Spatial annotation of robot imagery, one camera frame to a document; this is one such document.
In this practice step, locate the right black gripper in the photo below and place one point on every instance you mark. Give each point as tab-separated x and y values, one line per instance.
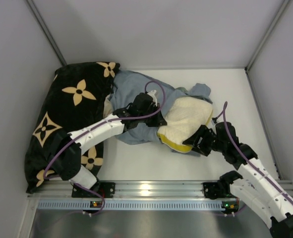
202	140

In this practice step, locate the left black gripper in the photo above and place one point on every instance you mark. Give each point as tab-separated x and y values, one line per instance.
153	115

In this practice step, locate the white pillow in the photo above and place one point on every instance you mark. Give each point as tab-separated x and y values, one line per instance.
183	119

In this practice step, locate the blue pillow cover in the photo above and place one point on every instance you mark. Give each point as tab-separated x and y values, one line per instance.
128	84

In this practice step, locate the patchwork green beige pillowcase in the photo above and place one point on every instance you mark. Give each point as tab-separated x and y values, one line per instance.
108	108

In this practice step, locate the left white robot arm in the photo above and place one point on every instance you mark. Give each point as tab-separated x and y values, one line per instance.
67	148

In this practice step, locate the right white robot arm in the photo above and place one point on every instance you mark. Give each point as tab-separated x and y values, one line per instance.
249	181

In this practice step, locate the black floral pillow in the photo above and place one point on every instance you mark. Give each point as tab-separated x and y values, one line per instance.
75	100

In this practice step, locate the right corner aluminium profile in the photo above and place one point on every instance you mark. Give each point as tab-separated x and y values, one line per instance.
267	34

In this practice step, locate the corner aluminium profile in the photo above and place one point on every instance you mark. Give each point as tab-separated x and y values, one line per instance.
267	34
46	31

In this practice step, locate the left corner aluminium profile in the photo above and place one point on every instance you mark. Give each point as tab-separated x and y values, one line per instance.
46	31

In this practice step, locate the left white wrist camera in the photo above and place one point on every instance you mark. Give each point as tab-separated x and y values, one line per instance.
153	94

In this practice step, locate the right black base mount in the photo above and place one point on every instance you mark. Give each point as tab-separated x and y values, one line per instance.
212	190

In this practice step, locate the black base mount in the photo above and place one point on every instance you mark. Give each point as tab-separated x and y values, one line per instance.
212	190
104	189

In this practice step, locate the aluminium mounting rail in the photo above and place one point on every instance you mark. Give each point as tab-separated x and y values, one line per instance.
125	189

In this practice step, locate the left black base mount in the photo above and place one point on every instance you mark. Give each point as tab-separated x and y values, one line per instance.
104	189

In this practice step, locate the grey slotted cable duct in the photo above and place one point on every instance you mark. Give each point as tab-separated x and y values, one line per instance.
136	205

